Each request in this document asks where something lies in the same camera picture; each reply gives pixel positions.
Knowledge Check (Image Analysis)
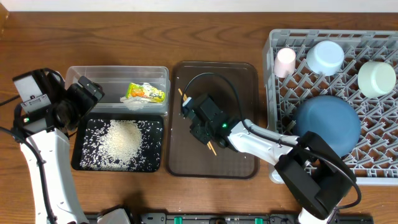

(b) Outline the clear plastic waste bin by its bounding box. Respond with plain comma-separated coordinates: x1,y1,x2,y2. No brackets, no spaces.
65,66,170,115

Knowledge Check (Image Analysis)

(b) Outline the large dark blue bowl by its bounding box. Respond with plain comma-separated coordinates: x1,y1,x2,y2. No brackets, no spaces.
292,95,361,157

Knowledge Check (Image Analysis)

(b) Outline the pink plastic cup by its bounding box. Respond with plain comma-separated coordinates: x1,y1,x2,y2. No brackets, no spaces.
274,47,296,78

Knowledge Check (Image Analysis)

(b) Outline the black plastic tray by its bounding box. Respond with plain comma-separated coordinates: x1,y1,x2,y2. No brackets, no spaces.
70,112,165,173

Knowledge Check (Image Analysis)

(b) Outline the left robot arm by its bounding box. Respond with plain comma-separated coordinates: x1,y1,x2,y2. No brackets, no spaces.
1,73,104,223

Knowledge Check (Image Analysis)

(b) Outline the grey plastic dishwasher rack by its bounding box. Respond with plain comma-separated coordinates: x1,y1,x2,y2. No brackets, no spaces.
262,29,397,186

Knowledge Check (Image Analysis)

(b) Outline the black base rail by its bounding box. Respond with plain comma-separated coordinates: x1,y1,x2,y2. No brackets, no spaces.
85,212,374,224

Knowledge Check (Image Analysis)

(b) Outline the wooden chopstick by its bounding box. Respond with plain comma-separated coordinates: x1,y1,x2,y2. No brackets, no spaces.
178,88,217,155
183,94,216,155

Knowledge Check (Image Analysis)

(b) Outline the spilled white rice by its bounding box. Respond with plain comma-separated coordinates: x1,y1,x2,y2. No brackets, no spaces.
79,119,164,172

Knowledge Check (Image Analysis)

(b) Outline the brown plastic serving tray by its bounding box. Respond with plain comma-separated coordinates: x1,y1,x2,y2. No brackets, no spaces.
166,62,259,179

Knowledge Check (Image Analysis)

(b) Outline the green yellow snack wrapper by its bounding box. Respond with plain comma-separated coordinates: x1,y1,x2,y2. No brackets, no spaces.
125,83,165,103

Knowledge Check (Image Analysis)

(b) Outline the white paper napkin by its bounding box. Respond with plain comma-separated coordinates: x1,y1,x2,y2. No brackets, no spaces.
120,96,150,111

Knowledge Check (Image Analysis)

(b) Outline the mint green small bowl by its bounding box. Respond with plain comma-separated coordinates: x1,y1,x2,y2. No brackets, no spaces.
358,61,396,98

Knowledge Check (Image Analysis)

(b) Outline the light blue small bowl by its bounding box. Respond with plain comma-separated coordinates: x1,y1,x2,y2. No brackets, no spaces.
306,40,345,76

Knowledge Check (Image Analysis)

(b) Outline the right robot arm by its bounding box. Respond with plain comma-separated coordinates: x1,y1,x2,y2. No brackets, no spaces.
181,95,361,223

